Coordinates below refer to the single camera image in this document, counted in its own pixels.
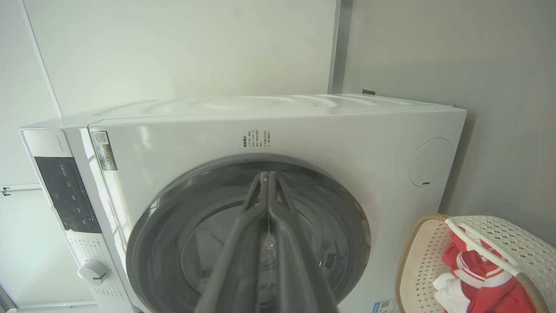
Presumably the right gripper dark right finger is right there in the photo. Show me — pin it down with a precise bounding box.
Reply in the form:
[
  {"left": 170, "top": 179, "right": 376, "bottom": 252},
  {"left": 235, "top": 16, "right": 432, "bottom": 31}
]
[{"left": 268, "top": 171, "right": 340, "bottom": 313}]

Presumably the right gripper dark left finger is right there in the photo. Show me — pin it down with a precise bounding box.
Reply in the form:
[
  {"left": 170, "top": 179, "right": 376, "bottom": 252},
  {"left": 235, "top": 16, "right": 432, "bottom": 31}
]
[{"left": 193, "top": 171, "right": 272, "bottom": 313}]

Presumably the white perforated laundry basket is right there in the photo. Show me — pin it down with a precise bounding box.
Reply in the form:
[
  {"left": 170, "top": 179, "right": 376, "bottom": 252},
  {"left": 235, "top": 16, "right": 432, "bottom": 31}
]
[{"left": 394, "top": 213, "right": 556, "bottom": 313}]

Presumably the round black washing machine door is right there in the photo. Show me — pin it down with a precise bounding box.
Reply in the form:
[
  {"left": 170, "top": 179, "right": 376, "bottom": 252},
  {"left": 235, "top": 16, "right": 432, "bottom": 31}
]
[{"left": 126, "top": 153, "right": 372, "bottom": 313}]

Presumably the blue energy label sticker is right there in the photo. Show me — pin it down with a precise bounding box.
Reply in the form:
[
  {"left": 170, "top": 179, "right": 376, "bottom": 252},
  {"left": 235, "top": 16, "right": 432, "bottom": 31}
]
[{"left": 373, "top": 298, "right": 400, "bottom": 313}]

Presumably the black warning text label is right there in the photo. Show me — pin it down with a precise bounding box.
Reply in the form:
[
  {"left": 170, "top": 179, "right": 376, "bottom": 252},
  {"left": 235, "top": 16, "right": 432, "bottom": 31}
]
[{"left": 242, "top": 130, "right": 272, "bottom": 148}]

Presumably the white front-load washing machine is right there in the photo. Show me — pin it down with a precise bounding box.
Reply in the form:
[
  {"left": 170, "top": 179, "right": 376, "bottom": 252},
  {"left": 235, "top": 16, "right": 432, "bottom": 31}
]
[{"left": 19, "top": 93, "right": 467, "bottom": 313}]

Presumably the white washer dial knob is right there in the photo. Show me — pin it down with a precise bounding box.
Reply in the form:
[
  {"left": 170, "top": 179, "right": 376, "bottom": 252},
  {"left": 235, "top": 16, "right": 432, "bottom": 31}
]
[{"left": 77, "top": 260, "right": 111, "bottom": 286}]

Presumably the round white filter cover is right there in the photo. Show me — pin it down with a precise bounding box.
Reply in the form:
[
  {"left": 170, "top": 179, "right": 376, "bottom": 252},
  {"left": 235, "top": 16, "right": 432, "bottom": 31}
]
[{"left": 409, "top": 138, "right": 453, "bottom": 188}]

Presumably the silver rectangular sticker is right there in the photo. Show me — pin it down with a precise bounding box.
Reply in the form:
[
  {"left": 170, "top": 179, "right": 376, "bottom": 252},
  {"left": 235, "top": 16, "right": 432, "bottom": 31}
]
[{"left": 91, "top": 131, "right": 118, "bottom": 171}]

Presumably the black washer control panel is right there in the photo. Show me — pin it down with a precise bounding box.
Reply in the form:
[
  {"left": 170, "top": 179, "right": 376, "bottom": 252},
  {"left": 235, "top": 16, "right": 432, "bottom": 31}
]
[{"left": 34, "top": 156, "right": 102, "bottom": 234}]

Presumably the red garment with white stripes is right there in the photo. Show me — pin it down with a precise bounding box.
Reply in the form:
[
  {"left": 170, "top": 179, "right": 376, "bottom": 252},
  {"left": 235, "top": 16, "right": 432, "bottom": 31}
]
[{"left": 442, "top": 230, "right": 537, "bottom": 313}]

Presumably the white rail with hook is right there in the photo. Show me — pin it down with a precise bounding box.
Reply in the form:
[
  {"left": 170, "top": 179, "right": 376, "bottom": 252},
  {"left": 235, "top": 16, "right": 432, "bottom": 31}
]
[{"left": 2, "top": 183, "right": 42, "bottom": 196}]

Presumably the grey metal wall post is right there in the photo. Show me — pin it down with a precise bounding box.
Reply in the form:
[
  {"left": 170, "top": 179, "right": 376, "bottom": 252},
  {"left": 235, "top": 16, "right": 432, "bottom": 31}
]
[{"left": 328, "top": 0, "right": 353, "bottom": 94}]

